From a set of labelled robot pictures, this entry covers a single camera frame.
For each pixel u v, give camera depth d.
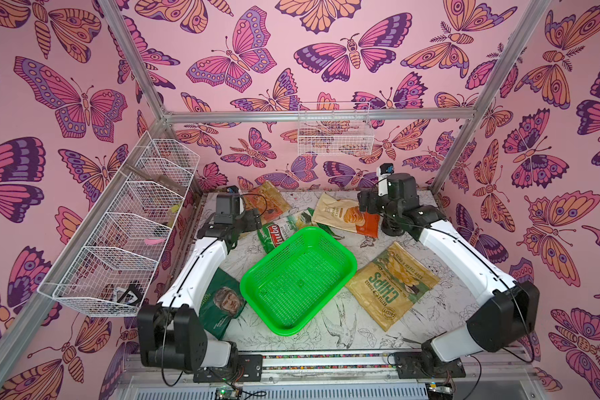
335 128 0.95
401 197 0.60
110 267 0.65
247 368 0.73
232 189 0.74
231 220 0.63
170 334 0.41
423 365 0.71
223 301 0.85
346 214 1.09
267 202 1.16
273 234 1.03
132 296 0.63
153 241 0.72
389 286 0.88
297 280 0.92
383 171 0.70
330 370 0.74
